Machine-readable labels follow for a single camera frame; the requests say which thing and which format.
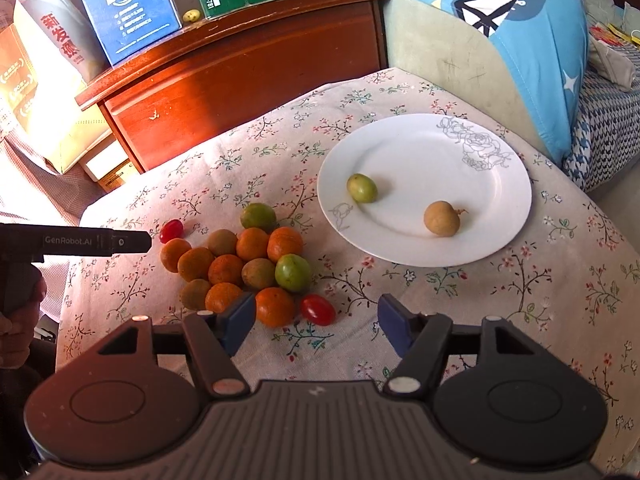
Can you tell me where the person's left hand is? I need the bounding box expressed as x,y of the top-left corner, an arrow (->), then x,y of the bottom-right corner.
0,274 -> 49,371

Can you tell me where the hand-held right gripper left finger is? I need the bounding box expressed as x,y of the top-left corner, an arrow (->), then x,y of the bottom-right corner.
92,291 -> 257,401

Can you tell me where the grey white cloth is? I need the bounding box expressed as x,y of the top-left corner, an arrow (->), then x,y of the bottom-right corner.
587,32 -> 638,93

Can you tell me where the red cherry tomato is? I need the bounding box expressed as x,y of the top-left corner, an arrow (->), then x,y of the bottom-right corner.
300,294 -> 337,327
159,219 -> 184,244

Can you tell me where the small white box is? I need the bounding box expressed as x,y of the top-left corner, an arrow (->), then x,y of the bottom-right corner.
79,137 -> 136,193

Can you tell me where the orange printed carton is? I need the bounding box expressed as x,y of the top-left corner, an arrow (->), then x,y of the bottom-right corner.
0,24 -> 116,176

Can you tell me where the floral tablecloth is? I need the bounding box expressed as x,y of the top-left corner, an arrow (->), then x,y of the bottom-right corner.
55,66 -> 640,478

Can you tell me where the red and yellow packet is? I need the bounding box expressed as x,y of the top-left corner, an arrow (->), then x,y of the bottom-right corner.
589,20 -> 640,48

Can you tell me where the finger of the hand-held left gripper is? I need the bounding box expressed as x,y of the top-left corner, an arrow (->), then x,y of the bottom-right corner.
111,230 -> 153,256

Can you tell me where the white paper bag red print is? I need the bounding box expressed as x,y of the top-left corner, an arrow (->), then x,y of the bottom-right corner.
12,0 -> 111,86

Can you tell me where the checked pink cloth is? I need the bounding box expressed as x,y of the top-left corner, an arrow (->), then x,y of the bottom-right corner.
0,137 -> 88,226

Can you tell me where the red wooden nightstand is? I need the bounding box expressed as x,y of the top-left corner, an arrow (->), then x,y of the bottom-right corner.
75,0 -> 393,173

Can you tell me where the blue houndstooth bed sheet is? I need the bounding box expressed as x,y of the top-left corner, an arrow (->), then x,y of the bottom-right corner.
562,35 -> 640,193

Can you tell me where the blue cartoon cushion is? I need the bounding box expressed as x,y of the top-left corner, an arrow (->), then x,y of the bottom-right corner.
307,0 -> 590,163

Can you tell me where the pale green bed footboard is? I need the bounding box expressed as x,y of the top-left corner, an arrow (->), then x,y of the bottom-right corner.
382,0 -> 568,161

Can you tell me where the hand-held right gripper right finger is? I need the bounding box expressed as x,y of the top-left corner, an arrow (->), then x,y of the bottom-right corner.
377,293 -> 544,400

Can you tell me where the white plate with rose print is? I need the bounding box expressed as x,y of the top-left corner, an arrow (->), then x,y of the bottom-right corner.
317,113 -> 533,268

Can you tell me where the green plum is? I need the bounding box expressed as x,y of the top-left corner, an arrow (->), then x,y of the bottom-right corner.
347,173 -> 378,204
274,254 -> 312,293
240,203 -> 277,232

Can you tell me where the blue carton box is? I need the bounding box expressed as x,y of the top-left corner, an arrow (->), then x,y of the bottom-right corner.
67,0 -> 183,67

